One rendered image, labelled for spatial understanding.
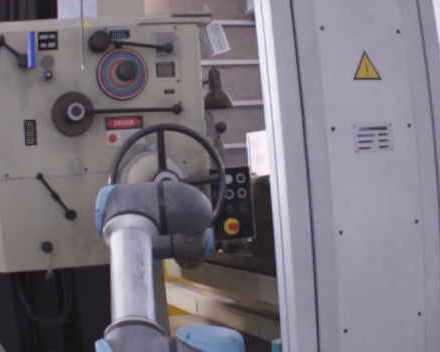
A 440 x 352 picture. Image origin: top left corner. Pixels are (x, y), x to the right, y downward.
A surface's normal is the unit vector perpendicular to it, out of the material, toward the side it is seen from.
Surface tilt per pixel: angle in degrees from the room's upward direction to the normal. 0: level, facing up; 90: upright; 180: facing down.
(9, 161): 90
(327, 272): 90
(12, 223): 90
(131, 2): 90
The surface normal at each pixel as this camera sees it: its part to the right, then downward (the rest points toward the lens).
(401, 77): 0.36, -0.04
